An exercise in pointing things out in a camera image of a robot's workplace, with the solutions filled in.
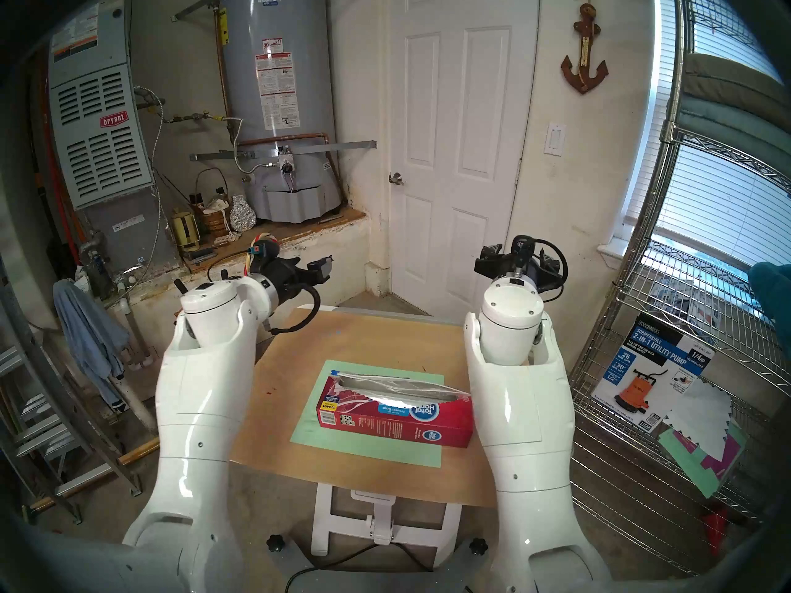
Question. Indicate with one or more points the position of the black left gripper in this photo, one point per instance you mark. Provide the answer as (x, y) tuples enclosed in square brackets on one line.
[(289, 280)]

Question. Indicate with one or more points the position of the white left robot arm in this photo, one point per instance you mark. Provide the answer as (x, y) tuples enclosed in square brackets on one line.
[(198, 412)]

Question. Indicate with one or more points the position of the white light switch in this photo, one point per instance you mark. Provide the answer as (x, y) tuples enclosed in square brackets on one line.
[(555, 139)]

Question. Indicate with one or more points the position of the rusty anchor wall decoration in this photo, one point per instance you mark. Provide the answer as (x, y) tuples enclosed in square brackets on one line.
[(584, 73)]

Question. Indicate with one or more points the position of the gray Bryant furnace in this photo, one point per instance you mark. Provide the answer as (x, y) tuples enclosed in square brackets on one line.
[(99, 141)]

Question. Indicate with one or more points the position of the white window blinds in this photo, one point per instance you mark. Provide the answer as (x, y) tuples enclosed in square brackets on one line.
[(717, 190)]

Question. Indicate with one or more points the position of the utility pump cardboard box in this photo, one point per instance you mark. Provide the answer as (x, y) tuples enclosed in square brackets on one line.
[(649, 363)]

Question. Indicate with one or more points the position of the white plastic pipe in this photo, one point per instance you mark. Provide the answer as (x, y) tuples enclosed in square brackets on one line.
[(139, 382)]

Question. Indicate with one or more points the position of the red object on floor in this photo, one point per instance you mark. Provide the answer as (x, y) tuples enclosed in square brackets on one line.
[(715, 533)]

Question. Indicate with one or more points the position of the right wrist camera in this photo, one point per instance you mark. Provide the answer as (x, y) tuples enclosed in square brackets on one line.
[(489, 261)]

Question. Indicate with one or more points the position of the white jagged paper sheet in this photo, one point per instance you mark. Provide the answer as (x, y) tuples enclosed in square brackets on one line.
[(698, 419)]

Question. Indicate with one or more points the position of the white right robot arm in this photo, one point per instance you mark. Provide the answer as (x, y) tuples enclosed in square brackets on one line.
[(525, 412)]

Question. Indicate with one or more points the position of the foil wrapped object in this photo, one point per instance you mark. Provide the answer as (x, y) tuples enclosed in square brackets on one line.
[(242, 215)]

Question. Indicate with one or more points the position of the white panel door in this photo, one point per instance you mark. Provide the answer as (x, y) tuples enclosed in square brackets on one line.
[(463, 165)]

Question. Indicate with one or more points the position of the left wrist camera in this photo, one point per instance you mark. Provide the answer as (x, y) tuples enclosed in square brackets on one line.
[(320, 269)]

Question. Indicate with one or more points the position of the metal door knob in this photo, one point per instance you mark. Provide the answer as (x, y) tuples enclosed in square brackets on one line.
[(395, 178)]

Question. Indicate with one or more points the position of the gray water heater tank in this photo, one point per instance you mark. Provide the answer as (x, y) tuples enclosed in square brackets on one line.
[(247, 54)]

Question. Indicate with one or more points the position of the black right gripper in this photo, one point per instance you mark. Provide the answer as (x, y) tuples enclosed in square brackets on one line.
[(522, 261)]

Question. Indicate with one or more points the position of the wooden pole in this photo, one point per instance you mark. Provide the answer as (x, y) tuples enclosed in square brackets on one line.
[(139, 453)]

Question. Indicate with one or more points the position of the green paper sheet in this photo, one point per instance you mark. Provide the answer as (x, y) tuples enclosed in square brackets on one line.
[(692, 468)]

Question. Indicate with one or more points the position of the gray green folded cushion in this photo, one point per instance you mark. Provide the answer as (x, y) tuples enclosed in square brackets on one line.
[(729, 110)]

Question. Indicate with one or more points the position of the brown cardboard table cover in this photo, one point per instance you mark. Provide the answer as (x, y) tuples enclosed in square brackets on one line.
[(290, 412)]

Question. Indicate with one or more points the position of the aluminium ladder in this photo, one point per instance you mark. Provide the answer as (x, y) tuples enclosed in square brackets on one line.
[(34, 425)]

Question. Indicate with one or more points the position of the magenta paper sheet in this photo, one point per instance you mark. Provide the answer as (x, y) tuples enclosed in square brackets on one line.
[(730, 456)]

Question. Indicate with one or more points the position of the white window sill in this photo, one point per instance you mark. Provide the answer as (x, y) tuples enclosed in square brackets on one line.
[(612, 253)]

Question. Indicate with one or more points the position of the clear ziplock bag blue slider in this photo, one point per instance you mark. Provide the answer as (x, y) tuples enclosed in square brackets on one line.
[(395, 388)]

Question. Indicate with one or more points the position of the metal gas pipe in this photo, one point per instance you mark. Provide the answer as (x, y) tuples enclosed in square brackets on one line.
[(191, 117)]

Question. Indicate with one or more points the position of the white folding table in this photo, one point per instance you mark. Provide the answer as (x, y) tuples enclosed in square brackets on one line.
[(324, 524)]

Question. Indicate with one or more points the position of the red freezer bag box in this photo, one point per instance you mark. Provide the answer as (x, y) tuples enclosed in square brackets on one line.
[(395, 424)]

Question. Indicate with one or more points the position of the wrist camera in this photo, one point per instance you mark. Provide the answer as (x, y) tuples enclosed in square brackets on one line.
[(489, 261), (320, 269)]

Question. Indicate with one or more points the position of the light green paper mat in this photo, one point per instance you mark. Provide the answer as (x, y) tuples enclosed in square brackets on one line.
[(371, 453)]

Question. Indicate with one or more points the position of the blue hanging towel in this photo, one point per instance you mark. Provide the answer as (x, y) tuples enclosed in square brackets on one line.
[(86, 332)]

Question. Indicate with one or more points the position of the yellow metal canister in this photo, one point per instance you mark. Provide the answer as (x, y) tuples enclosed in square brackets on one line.
[(184, 230)]

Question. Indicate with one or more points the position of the teal cushion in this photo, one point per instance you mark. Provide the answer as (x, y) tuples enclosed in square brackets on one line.
[(772, 289)]

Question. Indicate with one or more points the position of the gray robot base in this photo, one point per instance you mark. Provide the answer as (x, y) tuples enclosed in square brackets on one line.
[(432, 580)]

